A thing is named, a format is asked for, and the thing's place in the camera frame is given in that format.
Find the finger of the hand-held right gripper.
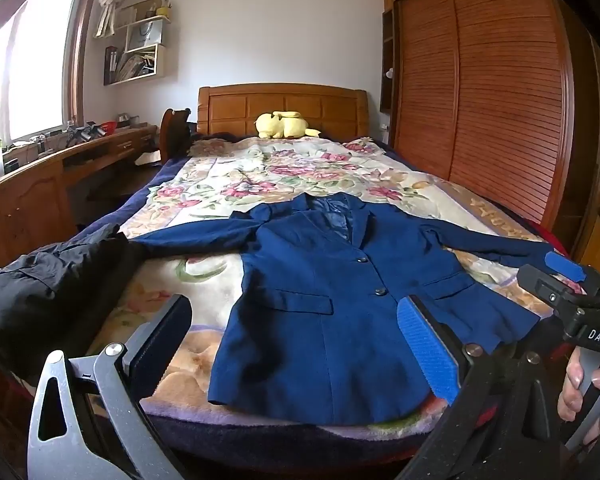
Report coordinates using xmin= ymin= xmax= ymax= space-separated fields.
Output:
xmin=517 ymin=250 xmax=588 ymax=311

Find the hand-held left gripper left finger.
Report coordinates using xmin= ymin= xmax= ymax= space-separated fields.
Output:
xmin=26 ymin=294 xmax=194 ymax=480

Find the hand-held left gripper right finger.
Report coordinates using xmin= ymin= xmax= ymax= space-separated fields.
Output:
xmin=396 ymin=294 xmax=566 ymax=480

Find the navy blue blazer jacket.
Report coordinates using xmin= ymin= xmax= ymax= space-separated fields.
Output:
xmin=130 ymin=192 xmax=563 ymax=426

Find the person's right hand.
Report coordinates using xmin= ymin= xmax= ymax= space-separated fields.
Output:
xmin=557 ymin=346 xmax=600 ymax=447

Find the black garment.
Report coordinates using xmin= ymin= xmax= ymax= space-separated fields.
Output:
xmin=0 ymin=222 xmax=147 ymax=387

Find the wooden desk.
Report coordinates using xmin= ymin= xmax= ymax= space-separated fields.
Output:
xmin=0 ymin=125 xmax=159 ymax=277

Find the wooden louvred wardrobe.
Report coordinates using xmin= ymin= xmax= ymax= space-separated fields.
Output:
xmin=380 ymin=0 xmax=597 ymax=242

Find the wooden chair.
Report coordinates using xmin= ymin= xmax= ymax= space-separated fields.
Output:
xmin=160 ymin=108 xmax=194 ymax=167

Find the desk clutter pile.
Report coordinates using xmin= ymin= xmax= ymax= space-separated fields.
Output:
xmin=27 ymin=119 xmax=107 ymax=153

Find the yellow plush toy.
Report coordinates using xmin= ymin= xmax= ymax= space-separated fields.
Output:
xmin=254 ymin=110 xmax=323 ymax=140

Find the wooden bed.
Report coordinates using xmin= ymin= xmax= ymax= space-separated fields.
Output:
xmin=70 ymin=83 xmax=581 ymax=463

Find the window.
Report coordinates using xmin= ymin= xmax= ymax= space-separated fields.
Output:
xmin=0 ymin=0 xmax=90 ymax=182

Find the white paper bag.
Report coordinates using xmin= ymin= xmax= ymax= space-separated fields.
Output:
xmin=125 ymin=15 xmax=166 ymax=52

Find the white wall shelf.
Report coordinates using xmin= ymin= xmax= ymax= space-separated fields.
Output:
xmin=102 ymin=0 xmax=174 ymax=86

